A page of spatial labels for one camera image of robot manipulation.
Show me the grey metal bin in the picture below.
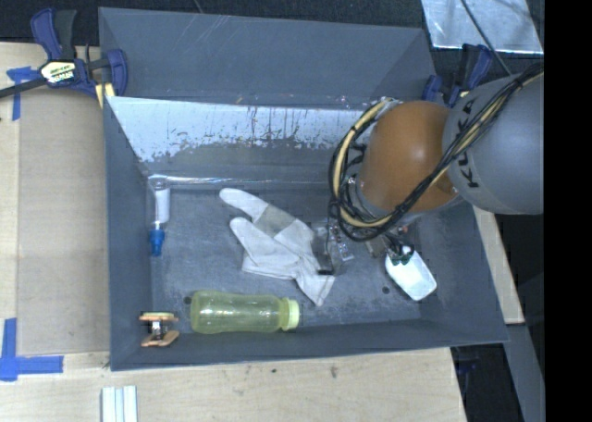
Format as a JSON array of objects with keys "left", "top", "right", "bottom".
[{"left": 96, "top": 6, "right": 511, "bottom": 372}]

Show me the white work glove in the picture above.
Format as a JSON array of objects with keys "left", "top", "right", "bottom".
[{"left": 218, "top": 187, "right": 337, "bottom": 307}]

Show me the white rounded flat block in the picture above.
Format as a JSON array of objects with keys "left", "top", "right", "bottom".
[{"left": 384, "top": 247, "right": 438, "bottom": 303}]

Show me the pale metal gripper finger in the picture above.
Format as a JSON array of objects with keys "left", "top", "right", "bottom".
[
  {"left": 312, "top": 223, "right": 335, "bottom": 276},
  {"left": 333, "top": 230, "right": 355, "bottom": 269}
]

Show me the clear bottle with blue tip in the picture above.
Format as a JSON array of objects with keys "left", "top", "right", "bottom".
[{"left": 146, "top": 175, "right": 173, "bottom": 257}]

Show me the yellow clear plastic bottle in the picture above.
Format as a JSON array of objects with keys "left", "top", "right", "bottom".
[{"left": 189, "top": 290, "right": 302, "bottom": 335}]

